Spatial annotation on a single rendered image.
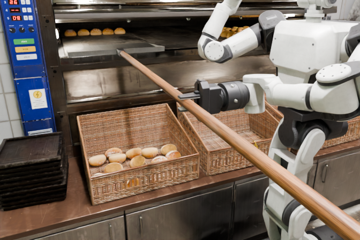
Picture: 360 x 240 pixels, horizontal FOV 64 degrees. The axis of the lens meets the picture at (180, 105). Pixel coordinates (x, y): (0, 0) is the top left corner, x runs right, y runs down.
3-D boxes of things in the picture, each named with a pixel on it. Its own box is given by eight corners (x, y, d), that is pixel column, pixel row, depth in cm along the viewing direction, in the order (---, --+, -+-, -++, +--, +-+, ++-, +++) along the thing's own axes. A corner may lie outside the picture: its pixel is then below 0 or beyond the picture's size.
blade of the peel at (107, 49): (164, 51, 176) (164, 46, 175) (68, 57, 156) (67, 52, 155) (147, 42, 207) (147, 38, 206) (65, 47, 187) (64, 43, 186)
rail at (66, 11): (54, 14, 134) (54, 14, 136) (337, 8, 198) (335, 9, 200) (53, 9, 134) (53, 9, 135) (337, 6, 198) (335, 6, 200)
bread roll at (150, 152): (158, 145, 172) (159, 155, 169) (156, 150, 178) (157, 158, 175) (141, 147, 169) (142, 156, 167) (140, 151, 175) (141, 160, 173)
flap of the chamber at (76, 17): (54, 19, 135) (55, 22, 153) (337, 12, 199) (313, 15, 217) (54, 14, 134) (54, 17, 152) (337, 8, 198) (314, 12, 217)
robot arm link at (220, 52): (205, 69, 128) (249, 47, 129) (213, 73, 116) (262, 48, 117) (194, 45, 125) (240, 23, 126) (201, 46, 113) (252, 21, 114)
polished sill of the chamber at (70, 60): (60, 63, 161) (59, 56, 160) (308, 44, 226) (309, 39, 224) (60, 65, 156) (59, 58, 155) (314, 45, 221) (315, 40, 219)
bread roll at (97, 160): (105, 152, 165) (108, 161, 162) (104, 157, 170) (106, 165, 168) (88, 157, 160) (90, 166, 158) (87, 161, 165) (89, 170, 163)
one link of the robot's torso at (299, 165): (283, 202, 142) (299, 112, 126) (311, 226, 127) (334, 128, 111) (257, 209, 136) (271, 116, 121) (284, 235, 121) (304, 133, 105)
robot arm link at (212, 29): (210, 9, 121) (189, 51, 124) (218, 6, 111) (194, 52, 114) (232, 21, 124) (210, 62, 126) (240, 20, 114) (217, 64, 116)
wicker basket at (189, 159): (80, 157, 175) (74, 114, 165) (167, 140, 196) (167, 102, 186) (90, 208, 133) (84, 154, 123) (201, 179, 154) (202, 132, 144)
